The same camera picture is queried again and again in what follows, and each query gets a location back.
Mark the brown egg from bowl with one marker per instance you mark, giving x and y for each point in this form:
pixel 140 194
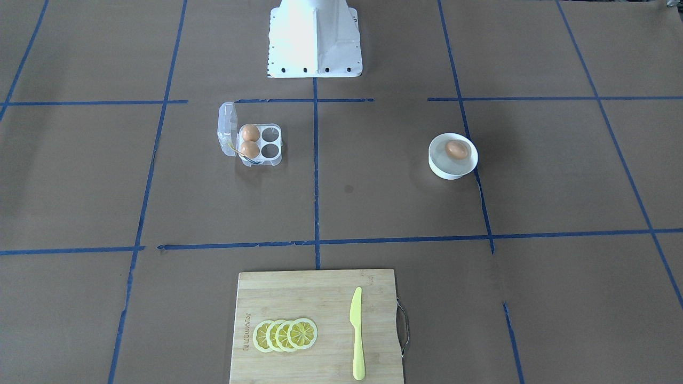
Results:
pixel 457 149

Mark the clear plastic egg box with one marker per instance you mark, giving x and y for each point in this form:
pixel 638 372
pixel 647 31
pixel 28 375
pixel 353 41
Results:
pixel 229 136

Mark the brown egg front slot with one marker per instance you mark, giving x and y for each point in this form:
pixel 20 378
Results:
pixel 250 149

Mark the brown egg slot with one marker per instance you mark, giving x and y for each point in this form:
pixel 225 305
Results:
pixel 250 149
pixel 250 132

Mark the brown egg rear slot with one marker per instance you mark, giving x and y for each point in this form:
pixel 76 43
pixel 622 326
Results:
pixel 250 132

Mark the bamboo cutting board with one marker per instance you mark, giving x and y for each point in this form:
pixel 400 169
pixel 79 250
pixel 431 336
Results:
pixel 323 296

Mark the white round bowl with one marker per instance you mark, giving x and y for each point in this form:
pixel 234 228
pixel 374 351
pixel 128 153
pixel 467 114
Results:
pixel 448 168

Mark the yellow plastic knife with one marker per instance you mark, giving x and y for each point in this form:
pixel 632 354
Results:
pixel 355 318

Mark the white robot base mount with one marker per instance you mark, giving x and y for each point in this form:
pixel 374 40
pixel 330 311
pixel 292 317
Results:
pixel 314 39

